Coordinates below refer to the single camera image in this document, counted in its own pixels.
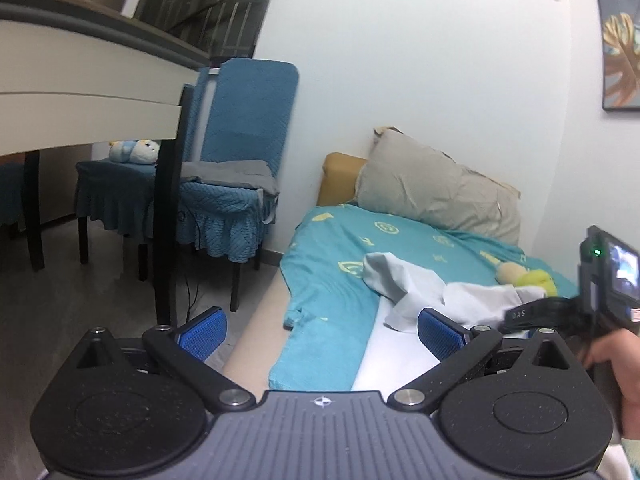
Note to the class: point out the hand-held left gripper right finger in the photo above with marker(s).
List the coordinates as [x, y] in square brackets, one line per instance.
[442, 332]

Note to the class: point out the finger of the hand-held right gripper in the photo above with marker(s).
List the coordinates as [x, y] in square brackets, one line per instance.
[542, 312]

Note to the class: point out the person's right hand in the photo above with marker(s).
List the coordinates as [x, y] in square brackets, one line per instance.
[617, 355]

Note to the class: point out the white bed sheet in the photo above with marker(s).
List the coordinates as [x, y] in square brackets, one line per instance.
[390, 355]

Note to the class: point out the leaf wall picture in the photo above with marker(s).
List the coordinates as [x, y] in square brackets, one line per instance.
[620, 45]

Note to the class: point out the beige pillow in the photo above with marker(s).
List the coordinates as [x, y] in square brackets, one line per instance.
[430, 185]

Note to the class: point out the blue covered high-back chair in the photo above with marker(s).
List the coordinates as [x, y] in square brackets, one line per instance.
[250, 110]

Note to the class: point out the teal printed blanket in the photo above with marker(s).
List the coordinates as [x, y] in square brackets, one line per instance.
[330, 270]

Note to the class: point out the beige bed base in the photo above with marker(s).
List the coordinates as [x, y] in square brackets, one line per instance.
[260, 330]

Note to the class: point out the white grey table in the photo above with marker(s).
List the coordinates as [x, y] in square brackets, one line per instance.
[75, 75]

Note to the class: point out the dark barred window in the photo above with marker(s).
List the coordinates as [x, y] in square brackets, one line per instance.
[210, 5]

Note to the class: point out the white garment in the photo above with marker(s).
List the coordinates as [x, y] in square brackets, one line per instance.
[425, 280]

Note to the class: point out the blue white plush toy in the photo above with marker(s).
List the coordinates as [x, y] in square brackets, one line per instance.
[134, 151]

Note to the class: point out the tan headboard cushion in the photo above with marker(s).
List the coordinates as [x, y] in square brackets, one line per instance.
[340, 177]

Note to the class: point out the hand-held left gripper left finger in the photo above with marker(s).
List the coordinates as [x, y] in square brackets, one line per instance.
[202, 334]

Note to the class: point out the grey folded cloth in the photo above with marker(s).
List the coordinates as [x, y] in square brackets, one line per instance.
[235, 172]

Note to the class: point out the yellow green plush toy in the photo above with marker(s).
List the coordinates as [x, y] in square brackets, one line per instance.
[530, 277]

